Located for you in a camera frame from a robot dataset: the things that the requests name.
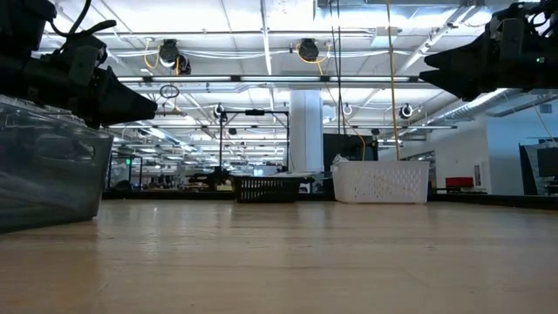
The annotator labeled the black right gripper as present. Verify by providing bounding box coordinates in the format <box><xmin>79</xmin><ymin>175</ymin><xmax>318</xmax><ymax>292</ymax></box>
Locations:
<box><xmin>418</xmin><ymin>3</ymin><xmax>558</xmax><ymax>102</ymax></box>

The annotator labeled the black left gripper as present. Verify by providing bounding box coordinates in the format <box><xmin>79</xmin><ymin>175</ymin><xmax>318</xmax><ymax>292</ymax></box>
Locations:
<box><xmin>0</xmin><ymin>45</ymin><xmax>159</xmax><ymax>128</ymax></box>

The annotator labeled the grey plastic bin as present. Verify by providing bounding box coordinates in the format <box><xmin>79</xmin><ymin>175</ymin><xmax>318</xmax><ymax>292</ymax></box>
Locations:
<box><xmin>0</xmin><ymin>94</ymin><xmax>115</xmax><ymax>235</ymax></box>

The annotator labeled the red box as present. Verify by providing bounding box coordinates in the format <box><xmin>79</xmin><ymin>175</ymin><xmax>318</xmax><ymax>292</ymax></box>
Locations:
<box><xmin>445</xmin><ymin>175</ymin><xmax>475</xmax><ymax>189</ymax></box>

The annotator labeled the dark background monitor stand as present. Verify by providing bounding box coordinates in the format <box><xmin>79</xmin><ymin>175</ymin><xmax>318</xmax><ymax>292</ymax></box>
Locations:
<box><xmin>518</xmin><ymin>138</ymin><xmax>558</xmax><ymax>196</ymax></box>

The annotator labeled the white plastic basket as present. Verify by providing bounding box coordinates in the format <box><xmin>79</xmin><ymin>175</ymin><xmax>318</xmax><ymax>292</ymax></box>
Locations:
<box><xmin>330</xmin><ymin>154</ymin><xmax>432</xmax><ymax>205</ymax></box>

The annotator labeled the black background cabinet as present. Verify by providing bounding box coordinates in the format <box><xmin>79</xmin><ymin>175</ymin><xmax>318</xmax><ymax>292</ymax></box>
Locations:
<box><xmin>322</xmin><ymin>133</ymin><xmax>379</xmax><ymax>174</ymax></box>

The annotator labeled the long ceiling light strip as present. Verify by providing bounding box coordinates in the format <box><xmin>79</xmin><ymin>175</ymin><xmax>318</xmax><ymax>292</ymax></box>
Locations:
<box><xmin>115</xmin><ymin>74</ymin><xmax>426</xmax><ymax>85</ymax></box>

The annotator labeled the white building column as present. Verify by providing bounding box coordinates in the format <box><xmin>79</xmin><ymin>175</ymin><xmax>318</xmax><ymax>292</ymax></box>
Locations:
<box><xmin>289</xmin><ymin>89</ymin><xmax>324</xmax><ymax>174</ymax></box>

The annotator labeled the black plastic basket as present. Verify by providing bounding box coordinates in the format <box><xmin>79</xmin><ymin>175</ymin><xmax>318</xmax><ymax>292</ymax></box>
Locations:
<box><xmin>233</xmin><ymin>174</ymin><xmax>302</xmax><ymax>204</ymax></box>

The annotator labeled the black hanging cable loop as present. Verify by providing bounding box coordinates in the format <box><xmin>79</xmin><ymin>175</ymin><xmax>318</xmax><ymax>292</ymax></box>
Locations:
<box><xmin>158</xmin><ymin>83</ymin><xmax>181</xmax><ymax>100</ymax></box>

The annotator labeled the silver ventilation duct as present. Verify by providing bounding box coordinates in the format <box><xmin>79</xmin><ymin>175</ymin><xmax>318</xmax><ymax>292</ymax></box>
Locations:
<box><xmin>398</xmin><ymin>86</ymin><xmax>558</xmax><ymax>137</ymax></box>

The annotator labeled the yellow hanging cable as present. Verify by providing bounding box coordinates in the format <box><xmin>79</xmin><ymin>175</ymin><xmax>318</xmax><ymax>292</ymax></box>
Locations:
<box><xmin>385</xmin><ymin>0</ymin><xmax>401</xmax><ymax>161</ymax></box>

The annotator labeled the large black ceiling cable reel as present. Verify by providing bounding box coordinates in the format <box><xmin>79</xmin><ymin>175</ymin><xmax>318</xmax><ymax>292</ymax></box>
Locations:
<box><xmin>297</xmin><ymin>38</ymin><xmax>321</xmax><ymax>63</ymax></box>
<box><xmin>157</xmin><ymin>38</ymin><xmax>193</xmax><ymax>76</ymax></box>

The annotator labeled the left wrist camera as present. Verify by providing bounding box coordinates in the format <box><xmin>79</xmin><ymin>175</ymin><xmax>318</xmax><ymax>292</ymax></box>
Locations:
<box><xmin>60</xmin><ymin>33</ymin><xmax>109</xmax><ymax>66</ymax></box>

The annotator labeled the black left camera cable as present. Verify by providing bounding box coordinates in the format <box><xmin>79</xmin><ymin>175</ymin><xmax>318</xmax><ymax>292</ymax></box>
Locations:
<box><xmin>46</xmin><ymin>0</ymin><xmax>118</xmax><ymax>43</ymax></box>

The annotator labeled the black background gantry frame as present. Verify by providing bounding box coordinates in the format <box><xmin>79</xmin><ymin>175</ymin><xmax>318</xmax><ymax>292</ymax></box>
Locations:
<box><xmin>218</xmin><ymin>108</ymin><xmax>290</xmax><ymax>178</ymax></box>

